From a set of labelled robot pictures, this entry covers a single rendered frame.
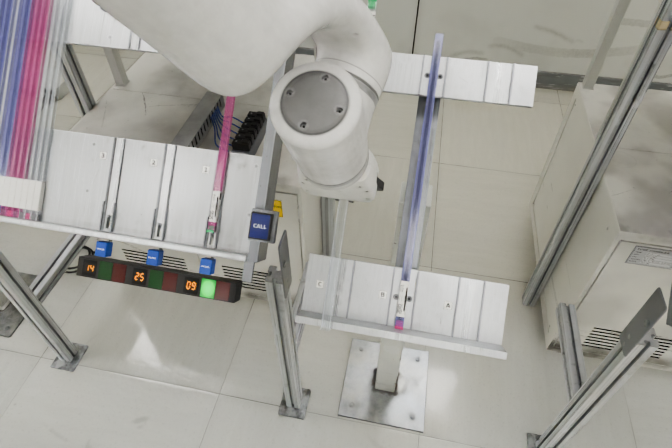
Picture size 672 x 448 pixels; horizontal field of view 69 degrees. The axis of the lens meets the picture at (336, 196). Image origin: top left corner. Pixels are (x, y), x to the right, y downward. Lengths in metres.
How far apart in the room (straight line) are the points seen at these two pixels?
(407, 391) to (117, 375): 0.89
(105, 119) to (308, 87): 1.19
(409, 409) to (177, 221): 0.91
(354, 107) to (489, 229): 1.64
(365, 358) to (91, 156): 1.00
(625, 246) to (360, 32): 0.99
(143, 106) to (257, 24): 1.26
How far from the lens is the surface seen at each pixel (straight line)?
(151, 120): 1.53
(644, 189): 1.43
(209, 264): 0.97
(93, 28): 1.16
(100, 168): 1.09
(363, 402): 1.57
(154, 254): 1.02
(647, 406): 1.82
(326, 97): 0.43
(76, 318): 1.92
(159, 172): 1.03
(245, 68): 0.36
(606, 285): 1.44
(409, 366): 1.63
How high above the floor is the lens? 1.46
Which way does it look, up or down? 45 degrees down
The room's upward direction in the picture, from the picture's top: straight up
